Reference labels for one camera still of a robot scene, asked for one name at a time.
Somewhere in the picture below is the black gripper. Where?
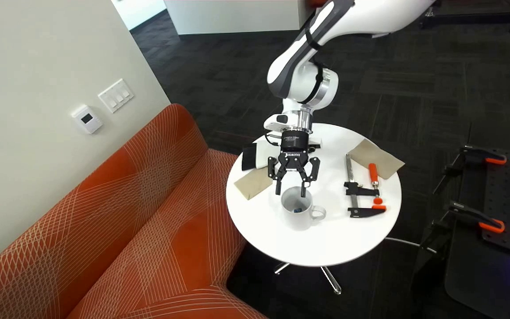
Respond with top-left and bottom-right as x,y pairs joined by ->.
268,129 -> 321,198

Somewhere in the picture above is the white ceramic mug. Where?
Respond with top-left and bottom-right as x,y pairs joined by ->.
278,185 -> 328,233

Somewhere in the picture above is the round white table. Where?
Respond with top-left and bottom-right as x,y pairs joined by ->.
225,122 -> 439,297

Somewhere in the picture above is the orange patterned sofa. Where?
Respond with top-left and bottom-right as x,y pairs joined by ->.
0,102 -> 269,319

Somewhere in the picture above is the black clamp orange grip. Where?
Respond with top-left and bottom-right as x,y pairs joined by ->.
429,200 -> 509,237
443,143 -> 510,178

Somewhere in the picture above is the steel bar clamp orange handle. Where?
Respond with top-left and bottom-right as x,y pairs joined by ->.
342,153 -> 390,219

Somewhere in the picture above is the white wall light switch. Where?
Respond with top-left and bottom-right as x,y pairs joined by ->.
96,75 -> 137,114

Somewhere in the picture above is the white wall thermostat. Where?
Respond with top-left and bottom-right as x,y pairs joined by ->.
69,102 -> 105,136

